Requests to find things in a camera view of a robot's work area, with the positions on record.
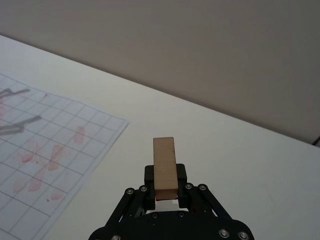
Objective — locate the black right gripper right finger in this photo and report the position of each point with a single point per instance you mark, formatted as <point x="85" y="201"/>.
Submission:
<point x="182" y="185"/>

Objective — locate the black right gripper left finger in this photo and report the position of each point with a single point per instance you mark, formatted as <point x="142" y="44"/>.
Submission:
<point x="149" y="180"/>

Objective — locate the light wooden rectangular block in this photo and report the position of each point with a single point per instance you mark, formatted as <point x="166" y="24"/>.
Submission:
<point x="165" y="165"/>

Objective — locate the white grid paper sheet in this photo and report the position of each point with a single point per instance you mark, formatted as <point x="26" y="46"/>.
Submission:
<point x="57" y="140"/>

